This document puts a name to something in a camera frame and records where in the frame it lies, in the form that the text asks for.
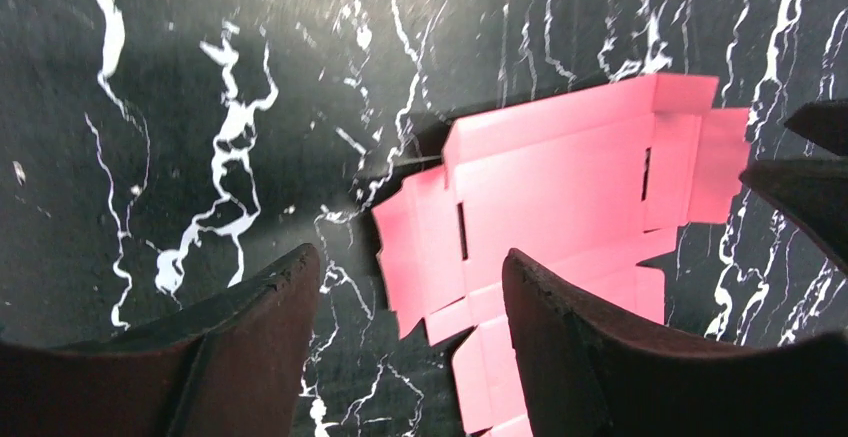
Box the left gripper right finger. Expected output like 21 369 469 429
502 249 847 436

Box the pink paper box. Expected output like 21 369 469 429
373 73 750 436

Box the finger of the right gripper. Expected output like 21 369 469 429
784 99 847 156
739 158 847 272

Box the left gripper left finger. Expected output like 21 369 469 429
1 244 321 436

